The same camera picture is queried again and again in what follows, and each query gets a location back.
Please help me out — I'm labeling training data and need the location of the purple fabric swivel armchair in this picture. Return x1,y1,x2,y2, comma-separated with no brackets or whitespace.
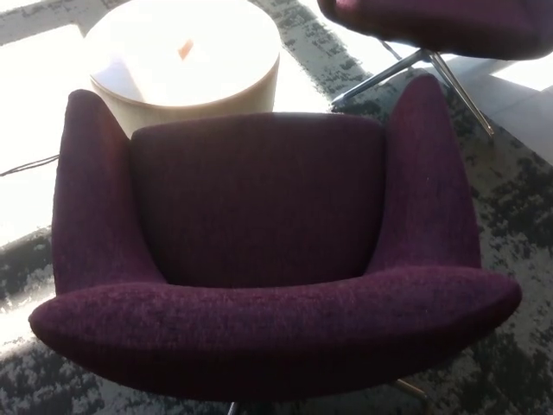
316,0,553,137
28,73,523,415

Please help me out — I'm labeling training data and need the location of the round beige side table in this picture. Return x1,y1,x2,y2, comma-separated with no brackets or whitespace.
81,0,281,140

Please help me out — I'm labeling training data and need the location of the thin black floor cable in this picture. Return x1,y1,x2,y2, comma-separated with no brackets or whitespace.
0,154,60,178

